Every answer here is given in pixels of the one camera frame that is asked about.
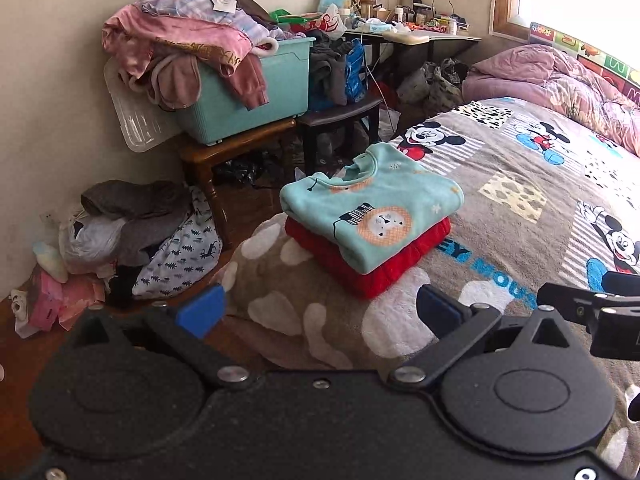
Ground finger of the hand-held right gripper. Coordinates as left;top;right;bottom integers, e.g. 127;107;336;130
537;282;640;361
601;270;640;295

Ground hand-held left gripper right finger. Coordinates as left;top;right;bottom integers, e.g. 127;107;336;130
389;284;576;391

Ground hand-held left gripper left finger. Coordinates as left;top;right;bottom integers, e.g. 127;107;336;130
67;284;253;391

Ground teal printed sweatshirt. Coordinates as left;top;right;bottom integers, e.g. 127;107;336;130
279;141;466;276

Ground tree printed fabric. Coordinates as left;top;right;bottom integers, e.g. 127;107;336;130
132;187;223;301

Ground red sweater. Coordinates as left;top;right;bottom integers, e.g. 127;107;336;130
284;215;453;301

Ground cartoon printed blanket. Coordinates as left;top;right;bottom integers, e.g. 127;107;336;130
210;97;640;476

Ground pink paper boxes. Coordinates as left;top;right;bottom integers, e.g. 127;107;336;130
27;270;108;333

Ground pale soft toy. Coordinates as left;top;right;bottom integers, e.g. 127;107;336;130
32;240;68;283

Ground wooden stool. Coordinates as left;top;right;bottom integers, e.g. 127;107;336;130
177;117;298;251

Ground clear plastic lid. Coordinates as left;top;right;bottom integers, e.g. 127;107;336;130
102;60;183;153

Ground pink quilt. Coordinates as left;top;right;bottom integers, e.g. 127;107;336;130
460;44;640;158

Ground dark stool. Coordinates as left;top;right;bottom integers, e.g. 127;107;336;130
295;95;386;176

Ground camouflage bag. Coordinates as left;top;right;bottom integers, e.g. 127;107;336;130
397;57;471;118

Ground colourful alphabet foam mat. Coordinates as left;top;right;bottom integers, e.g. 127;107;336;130
527;21;640;108

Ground teal storage bin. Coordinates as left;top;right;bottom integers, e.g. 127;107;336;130
172;36;317;146

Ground dusty pink hoodie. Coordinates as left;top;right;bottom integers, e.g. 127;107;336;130
147;52;268;111

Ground blue bag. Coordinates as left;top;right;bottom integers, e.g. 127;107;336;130
345;39;371;103

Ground dark grey garment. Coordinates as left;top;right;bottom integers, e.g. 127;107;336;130
307;35;351;108

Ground cluttered white desk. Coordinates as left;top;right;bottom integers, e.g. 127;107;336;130
345;27;483;91

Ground white cushion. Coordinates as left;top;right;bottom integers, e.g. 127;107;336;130
382;30;431;45

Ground pink satin garment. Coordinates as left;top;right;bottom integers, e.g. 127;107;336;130
102;4;253;93

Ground lilac plaid shirt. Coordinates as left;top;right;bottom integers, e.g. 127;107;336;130
135;0;273;41

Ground white plastic bag red print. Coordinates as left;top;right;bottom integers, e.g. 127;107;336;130
305;4;348;41

